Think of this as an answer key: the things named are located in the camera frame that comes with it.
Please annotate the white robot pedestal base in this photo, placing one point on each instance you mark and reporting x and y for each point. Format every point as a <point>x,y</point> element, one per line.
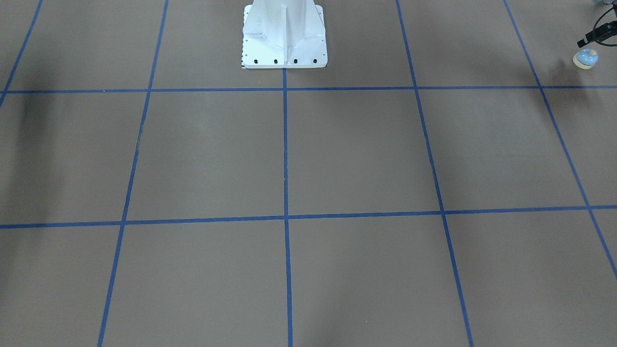
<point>283,34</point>

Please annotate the brown paper table mat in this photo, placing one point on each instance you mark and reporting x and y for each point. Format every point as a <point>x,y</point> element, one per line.
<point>447,180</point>

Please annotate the light blue call bell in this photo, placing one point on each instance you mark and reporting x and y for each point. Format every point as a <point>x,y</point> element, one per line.
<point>585,58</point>

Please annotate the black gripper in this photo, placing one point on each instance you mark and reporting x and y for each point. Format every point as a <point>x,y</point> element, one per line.
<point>601,32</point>

